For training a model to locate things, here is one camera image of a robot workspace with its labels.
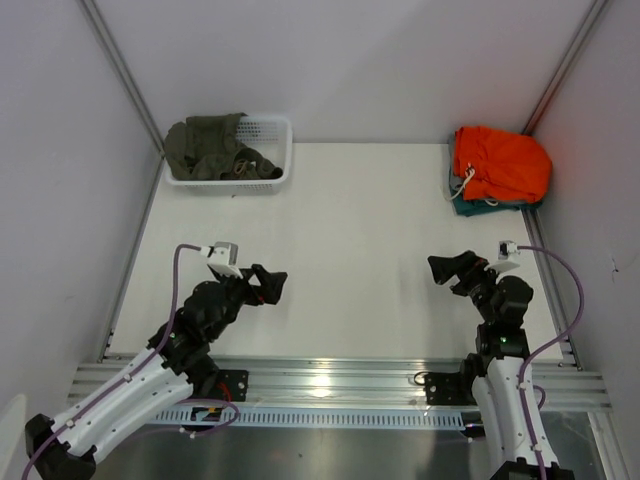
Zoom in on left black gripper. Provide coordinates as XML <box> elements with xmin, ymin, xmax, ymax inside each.
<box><xmin>208</xmin><ymin>264</ymin><xmax>286</xmax><ymax>340</ymax></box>

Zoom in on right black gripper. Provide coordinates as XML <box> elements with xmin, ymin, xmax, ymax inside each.
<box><xmin>426</xmin><ymin>250</ymin><xmax>503</xmax><ymax>323</ymax></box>

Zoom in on orange shorts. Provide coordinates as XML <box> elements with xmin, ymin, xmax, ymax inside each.
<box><xmin>452</xmin><ymin>126</ymin><xmax>553</xmax><ymax>204</ymax></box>

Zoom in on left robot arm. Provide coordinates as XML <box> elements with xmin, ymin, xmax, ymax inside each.
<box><xmin>22</xmin><ymin>264</ymin><xmax>288</xmax><ymax>479</ymax></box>

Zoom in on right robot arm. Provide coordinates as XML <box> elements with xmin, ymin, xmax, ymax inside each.
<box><xmin>414</xmin><ymin>251</ymin><xmax>575</xmax><ymax>479</ymax></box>

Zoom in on teal folded shorts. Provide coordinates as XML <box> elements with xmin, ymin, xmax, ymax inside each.
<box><xmin>452</xmin><ymin>196</ymin><xmax>544</xmax><ymax>218</ymax></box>

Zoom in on grey folded shorts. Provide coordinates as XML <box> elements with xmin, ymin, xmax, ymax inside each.
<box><xmin>447</xmin><ymin>134</ymin><xmax>466</xmax><ymax>194</ymax></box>

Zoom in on olive green shorts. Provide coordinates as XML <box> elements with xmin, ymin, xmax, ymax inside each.
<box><xmin>164</xmin><ymin>113</ymin><xmax>283</xmax><ymax>182</ymax></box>

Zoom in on white plastic basket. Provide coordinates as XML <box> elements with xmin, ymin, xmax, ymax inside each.
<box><xmin>164</xmin><ymin>113</ymin><xmax>293</xmax><ymax>196</ymax></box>

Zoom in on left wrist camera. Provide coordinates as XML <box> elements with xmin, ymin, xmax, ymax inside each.
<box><xmin>207</xmin><ymin>242</ymin><xmax>242</xmax><ymax>278</ymax></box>

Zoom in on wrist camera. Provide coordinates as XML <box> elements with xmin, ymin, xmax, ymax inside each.
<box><xmin>492</xmin><ymin>240</ymin><xmax>520</xmax><ymax>274</ymax></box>
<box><xmin>207</xmin><ymin>242</ymin><xmax>242</xmax><ymax>278</ymax></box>

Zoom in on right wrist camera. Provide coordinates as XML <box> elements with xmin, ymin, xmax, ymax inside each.
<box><xmin>492</xmin><ymin>240</ymin><xmax>520</xmax><ymax>274</ymax></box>

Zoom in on aluminium mounting rail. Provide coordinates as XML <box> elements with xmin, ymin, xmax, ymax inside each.
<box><xmin>67</xmin><ymin>355</ymin><xmax>612</xmax><ymax>412</ymax></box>

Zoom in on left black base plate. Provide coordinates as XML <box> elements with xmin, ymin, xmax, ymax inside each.
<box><xmin>214</xmin><ymin>370</ymin><xmax>249</xmax><ymax>402</ymax></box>

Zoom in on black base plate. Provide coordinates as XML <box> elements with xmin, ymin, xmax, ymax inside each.
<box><xmin>413</xmin><ymin>371</ymin><xmax>476</xmax><ymax>406</ymax></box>
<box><xmin>214</xmin><ymin>370</ymin><xmax>249</xmax><ymax>402</ymax></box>

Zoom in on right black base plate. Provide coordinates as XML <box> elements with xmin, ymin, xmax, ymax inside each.
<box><xmin>413</xmin><ymin>371</ymin><xmax>476</xmax><ymax>406</ymax></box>

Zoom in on slotted cable duct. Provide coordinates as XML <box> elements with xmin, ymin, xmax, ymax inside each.
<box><xmin>149</xmin><ymin>406</ymin><xmax>465</xmax><ymax>431</ymax></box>

